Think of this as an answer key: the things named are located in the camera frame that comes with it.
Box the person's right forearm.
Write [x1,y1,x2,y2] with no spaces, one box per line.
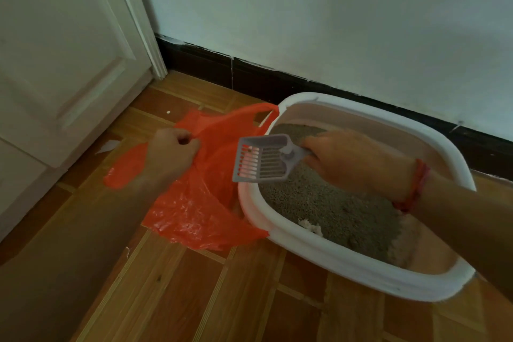
[405,173,513,302]

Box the person's left forearm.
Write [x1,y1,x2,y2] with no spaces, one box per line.
[0,177,161,342]

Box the white panel cabinet door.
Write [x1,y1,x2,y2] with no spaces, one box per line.
[0,137,55,230]
[0,0,153,170]

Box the grey cat litter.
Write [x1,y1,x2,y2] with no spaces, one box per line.
[258,123,406,266]

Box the white paper clump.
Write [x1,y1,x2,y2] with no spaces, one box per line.
[297,218,324,237]

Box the red string bracelet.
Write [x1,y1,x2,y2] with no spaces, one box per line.
[392,158,432,214]

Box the flat white paper piece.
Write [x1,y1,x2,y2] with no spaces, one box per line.
[95,139,122,156]

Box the person's right hand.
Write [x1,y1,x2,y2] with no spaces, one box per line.
[298,129,417,204]

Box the grey plastic litter scoop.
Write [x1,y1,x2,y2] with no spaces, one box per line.
[231,133,312,184]

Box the white pink cat litter box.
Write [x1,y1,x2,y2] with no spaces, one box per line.
[237,92,478,303]

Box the person's left hand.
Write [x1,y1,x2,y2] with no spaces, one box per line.
[142,127,202,188]

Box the orange plastic bag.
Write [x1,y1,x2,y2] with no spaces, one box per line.
[103,102,280,252]

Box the white wooden cabinet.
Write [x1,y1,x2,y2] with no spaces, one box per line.
[0,0,168,242]

